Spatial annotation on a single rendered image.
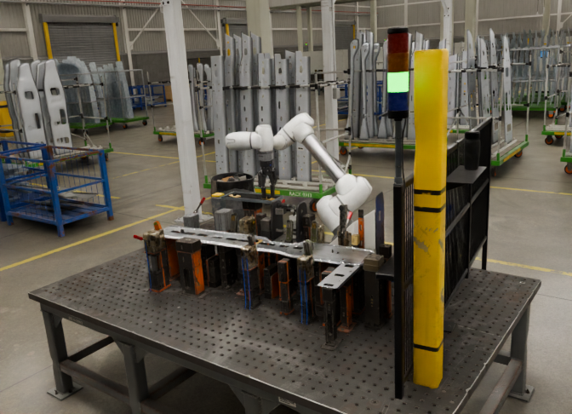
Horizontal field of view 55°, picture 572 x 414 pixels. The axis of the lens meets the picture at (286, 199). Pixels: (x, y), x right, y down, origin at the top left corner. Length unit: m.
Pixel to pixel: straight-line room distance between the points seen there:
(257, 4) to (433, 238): 8.95
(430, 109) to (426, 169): 0.22
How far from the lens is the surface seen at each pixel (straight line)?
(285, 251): 2.94
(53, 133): 11.86
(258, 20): 10.72
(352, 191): 3.61
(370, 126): 10.95
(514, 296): 3.21
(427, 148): 2.04
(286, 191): 7.23
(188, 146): 6.96
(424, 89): 2.01
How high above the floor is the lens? 2.02
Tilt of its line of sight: 15 degrees down
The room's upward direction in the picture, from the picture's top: 3 degrees counter-clockwise
